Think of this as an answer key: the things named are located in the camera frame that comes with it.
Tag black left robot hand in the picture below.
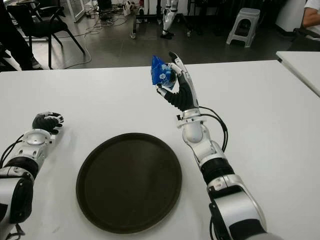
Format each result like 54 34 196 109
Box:
31 112 64 135

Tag person in white shirt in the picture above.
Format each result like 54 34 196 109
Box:
301 0 320 38

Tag black left elbow cable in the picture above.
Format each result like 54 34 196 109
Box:
2 223 26 240

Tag black wheeled frame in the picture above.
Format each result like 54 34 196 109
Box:
129 0 193 40

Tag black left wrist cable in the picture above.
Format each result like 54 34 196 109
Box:
0 134 25 167

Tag grey plastic stool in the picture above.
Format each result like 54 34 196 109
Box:
226 7 261 48

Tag black metal chair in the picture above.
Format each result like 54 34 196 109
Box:
7 0 86 70

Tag person in black trousers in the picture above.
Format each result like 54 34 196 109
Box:
0 0 44 71

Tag white floor cable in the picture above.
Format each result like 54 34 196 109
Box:
53 14 92 70

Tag blue Oreo packet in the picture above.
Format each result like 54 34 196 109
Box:
150 55 177 91

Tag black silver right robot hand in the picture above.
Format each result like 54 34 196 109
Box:
154 51 201 112

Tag black office chair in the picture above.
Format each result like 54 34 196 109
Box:
287 27 320 52

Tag tangled floor cables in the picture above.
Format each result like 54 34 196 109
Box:
98 8 127 27

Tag white framed panel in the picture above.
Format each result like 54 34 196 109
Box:
66 0 86 23

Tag white side table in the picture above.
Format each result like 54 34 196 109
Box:
275 50 320 98

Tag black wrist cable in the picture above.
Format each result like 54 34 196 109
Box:
198 106 230 152
0 134 25 167

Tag round dark brown tray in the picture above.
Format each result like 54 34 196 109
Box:
75 132 183 228

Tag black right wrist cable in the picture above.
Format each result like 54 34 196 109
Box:
198 106 230 152

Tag white humanoid robot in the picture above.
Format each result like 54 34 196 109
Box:
159 0 180 40

